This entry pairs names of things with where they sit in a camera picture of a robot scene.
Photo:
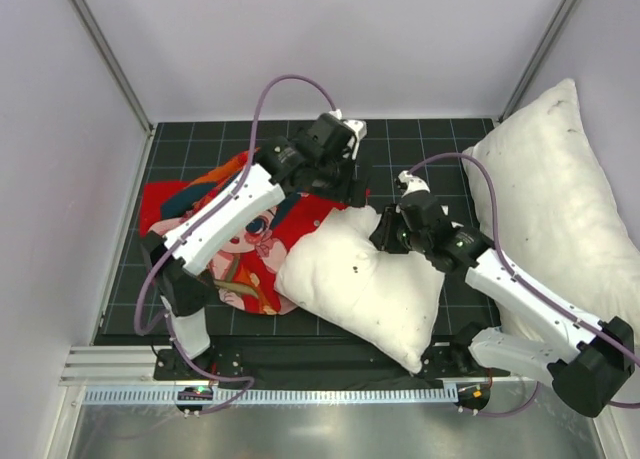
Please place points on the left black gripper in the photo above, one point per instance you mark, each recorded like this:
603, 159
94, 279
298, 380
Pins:
358, 182

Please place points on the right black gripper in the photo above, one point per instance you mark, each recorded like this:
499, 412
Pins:
385, 229

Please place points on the white pillow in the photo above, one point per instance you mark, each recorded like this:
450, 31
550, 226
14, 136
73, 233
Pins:
388, 300
537, 185

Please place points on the red patterned pillowcase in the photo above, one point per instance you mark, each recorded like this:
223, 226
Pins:
242, 274

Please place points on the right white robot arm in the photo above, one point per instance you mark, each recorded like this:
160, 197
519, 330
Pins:
584, 359

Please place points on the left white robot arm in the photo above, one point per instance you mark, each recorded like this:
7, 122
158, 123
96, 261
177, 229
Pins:
176, 259

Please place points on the black grid mat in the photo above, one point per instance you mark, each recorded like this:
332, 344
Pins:
185, 150

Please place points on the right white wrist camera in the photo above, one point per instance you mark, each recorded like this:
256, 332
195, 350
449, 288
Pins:
409, 183

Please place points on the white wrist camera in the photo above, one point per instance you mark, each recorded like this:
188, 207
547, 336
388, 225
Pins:
357, 132
409, 183

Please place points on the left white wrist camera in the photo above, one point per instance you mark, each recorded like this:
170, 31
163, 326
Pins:
357, 132

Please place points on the white slotted cable duct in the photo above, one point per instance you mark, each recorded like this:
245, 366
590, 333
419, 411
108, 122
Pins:
182, 395

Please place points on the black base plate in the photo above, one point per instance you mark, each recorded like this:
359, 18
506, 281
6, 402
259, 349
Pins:
323, 363

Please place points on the left aluminium frame post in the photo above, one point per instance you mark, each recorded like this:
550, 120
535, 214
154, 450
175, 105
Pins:
102, 46

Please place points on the aluminium frame post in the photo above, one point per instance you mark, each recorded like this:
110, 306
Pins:
102, 46
552, 33

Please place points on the right aluminium frame post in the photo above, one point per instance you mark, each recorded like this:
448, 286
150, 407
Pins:
552, 33

